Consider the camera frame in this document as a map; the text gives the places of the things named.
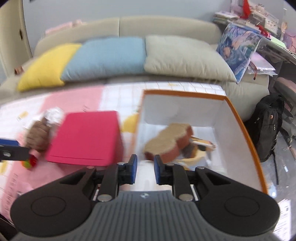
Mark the magenta red box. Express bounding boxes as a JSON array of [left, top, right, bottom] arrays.
[[45, 111, 124, 167]]

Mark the light blue cushion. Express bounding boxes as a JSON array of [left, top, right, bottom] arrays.
[[61, 37, 147, 82]]

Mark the blue anime poster board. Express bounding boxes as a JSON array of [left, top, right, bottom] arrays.
[[216, 23, 262, 83]]

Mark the black backpack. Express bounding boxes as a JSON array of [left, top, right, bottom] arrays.
[[244, 93, 285, 186]]

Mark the white crumpled plastic bag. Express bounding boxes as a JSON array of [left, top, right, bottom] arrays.
[[42, 107, 65, 130]]

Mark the brown fibre scrub pad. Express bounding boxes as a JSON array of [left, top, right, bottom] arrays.
[[143, 123, 193, 164]]

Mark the brown knotted plush towel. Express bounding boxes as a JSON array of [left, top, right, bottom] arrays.
[[25, 117, 52, 153]]

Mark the beige sofa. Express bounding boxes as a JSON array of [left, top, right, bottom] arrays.
[[1, 16, 269, 120]]

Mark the yellow cushion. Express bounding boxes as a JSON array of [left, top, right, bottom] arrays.
[[17, 43, 82, 92]]

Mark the beige grey cushion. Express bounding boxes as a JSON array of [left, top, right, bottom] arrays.
[[144, 35, 236, 82]]

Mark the cluttered desk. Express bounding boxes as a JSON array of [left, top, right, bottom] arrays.
[[212, 1, 295, 64]]

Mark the orange white cardboard box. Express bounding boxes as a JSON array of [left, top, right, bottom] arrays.
[[129, 90, 267, 193]]

